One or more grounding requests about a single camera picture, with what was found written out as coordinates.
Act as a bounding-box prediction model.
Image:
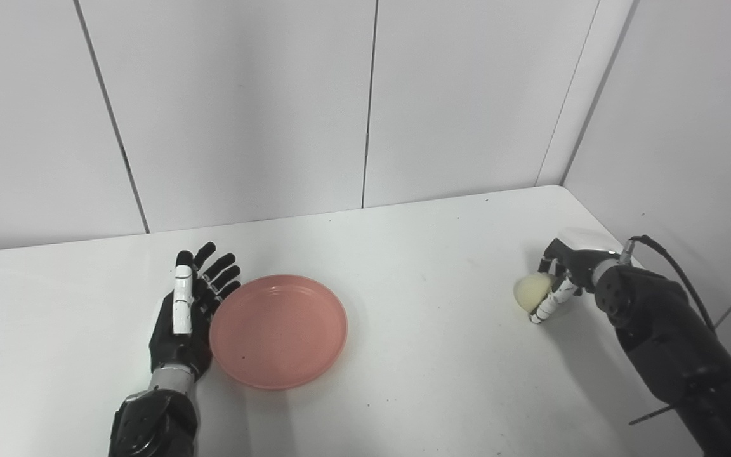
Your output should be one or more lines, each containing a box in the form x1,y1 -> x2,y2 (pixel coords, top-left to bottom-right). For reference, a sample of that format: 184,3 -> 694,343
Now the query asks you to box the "pink round plate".
209,274 -> 349,391

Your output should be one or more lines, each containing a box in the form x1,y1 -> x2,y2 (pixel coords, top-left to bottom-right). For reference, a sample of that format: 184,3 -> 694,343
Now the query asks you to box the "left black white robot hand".
148,242 -> 242,382

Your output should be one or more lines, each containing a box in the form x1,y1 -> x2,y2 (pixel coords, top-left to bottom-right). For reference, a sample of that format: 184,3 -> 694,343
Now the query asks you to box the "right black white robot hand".
528,227 -> 623,325

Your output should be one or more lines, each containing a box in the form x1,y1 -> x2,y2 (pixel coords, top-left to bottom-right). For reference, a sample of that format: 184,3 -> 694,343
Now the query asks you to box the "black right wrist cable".
619,235 -> 717,335

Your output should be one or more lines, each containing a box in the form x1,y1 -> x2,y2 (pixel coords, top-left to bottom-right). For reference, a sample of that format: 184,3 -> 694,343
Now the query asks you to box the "cream steamed bun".
513,273 -> 557,314

